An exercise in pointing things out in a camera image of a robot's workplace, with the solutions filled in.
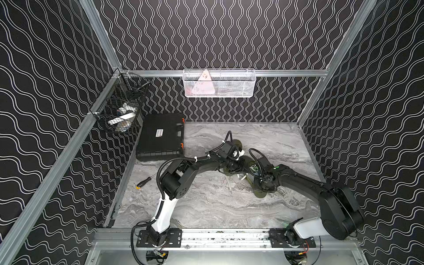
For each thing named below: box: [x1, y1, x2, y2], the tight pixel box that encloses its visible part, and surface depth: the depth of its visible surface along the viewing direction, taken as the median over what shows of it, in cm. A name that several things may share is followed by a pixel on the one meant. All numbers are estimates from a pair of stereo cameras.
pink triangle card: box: [191, 69, 215, 95], surface depth 91 cm
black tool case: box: [135, 112, 185, 162], surface depth 106 cm
